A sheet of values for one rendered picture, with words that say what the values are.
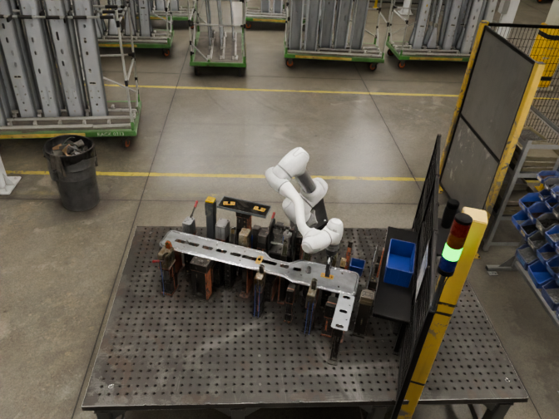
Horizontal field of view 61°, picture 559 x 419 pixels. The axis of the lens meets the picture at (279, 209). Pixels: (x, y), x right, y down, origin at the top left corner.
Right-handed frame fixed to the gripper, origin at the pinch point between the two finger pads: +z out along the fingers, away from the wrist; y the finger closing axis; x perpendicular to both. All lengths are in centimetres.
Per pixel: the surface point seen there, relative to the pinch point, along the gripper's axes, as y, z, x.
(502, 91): -227, -56, 109
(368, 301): 16.9, 0.6, 28.5
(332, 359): 41, 33, 15
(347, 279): -1.2, 4.2, 13.0
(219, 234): -12, 1, -80
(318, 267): -6.4, 4.3, -7.5
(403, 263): -26, 1, 47
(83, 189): -118, 77, -278
